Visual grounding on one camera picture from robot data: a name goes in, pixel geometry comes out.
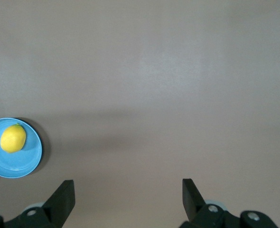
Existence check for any yellow lemon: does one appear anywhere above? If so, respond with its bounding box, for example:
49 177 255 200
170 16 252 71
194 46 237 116
0 123 27 154

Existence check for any blue plate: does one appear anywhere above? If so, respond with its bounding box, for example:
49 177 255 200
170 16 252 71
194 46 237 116
0 117 44 179

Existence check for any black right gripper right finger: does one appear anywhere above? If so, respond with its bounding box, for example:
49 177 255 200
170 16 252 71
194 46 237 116
179 178 280 228

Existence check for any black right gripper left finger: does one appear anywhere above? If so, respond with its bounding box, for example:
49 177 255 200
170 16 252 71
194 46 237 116
0 180 75 228

